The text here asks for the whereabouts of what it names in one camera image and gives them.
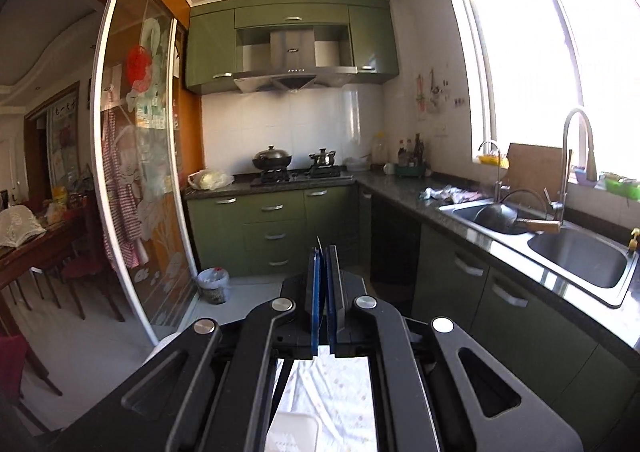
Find green plastic container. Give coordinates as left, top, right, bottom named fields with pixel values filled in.
left=597, top=172, right=640, bottom=201

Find black gas stove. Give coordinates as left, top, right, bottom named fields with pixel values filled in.
left=250, top=165, right=355, bottom=188

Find wooden dining table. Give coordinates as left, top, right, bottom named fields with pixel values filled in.
left=0, top=212, right=101, bottom=294

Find tall steel faucet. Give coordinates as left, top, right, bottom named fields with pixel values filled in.
left=547, top=107, right=599, bottom=226

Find stainless steel range hood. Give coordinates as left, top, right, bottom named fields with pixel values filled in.
left=232, top=27, right=358, bottom=94

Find crumpled dish rag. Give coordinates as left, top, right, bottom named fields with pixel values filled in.
left=420, top=185, right=484, bottom=203

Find red paper decoration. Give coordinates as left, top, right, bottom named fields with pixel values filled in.
left=125, top=44, right=154, bottom=89

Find wooden cutting board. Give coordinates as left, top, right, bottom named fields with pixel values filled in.
left=505, top=143, right=569, bottom=198

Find wall stickers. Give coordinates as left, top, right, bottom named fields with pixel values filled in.
left=415, top=69, right=463, bottom=121

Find small steel faucet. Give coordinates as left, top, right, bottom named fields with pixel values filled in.
left=478, top=139, right=506, bottom=201

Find green base cabinet with drawers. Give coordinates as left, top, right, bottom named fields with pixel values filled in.
left=186, top=184, right=373, bottom=279

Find black wok with lid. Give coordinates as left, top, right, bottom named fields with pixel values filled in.
left=251, top=145, right=293, bottom=171

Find steel kettle pot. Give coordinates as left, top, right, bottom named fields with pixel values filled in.
left=308, top=148, right=337, bottom=168

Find large oil bottle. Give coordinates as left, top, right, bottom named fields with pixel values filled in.
left=372, top=132, right=390, bottom=171

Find small trash bin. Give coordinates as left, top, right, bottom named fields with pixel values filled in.
left=197, top=268, right=231, bottom=306

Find etched glass sliding door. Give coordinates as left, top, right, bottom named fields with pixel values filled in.
left=87, top=0, right=197, bottom=346

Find red cushioned chair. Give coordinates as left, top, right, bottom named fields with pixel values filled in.
left=0, top=332, right=64, bottom=399

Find green sink base cabinet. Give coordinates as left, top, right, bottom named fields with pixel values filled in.
left=410, top=224, right=640, bottom=385

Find white floral tablecloth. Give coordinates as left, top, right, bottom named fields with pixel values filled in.
left=150, top=329, right=381, bottom=452

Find wall calendar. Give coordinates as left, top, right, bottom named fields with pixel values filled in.
left=47, top=102, right=81, bottom=189

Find black pan with wooden handle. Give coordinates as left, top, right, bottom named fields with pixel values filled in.
left=474, top=189, right=562, bottom=236

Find stainless steel double sink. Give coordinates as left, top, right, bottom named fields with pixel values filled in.
left=439, top=197, right=640, bottom=309

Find white plastic bag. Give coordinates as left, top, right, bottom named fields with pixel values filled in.
left=187, top=169, right=235, bottom=191

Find green wall cabinet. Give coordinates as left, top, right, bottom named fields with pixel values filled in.
left=185, top=0, right=401, bottom=94

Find white lace food cover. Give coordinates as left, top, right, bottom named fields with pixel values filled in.
left=0, top=206, right=47, bottom=249

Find red checked apron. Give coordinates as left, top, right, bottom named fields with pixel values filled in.
left=101, top=107, right=144, bottom=269

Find dark wooden chair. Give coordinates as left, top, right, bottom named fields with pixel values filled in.
left=61, top=197, right=126, bottom=324

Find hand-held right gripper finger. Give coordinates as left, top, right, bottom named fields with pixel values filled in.
left=322, top=244, right=586, bottom=452
left=50, top=237, right=326, bottom=452

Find kitchen window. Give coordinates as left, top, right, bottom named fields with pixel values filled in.
left=442, top=0, right=640, bottom=183

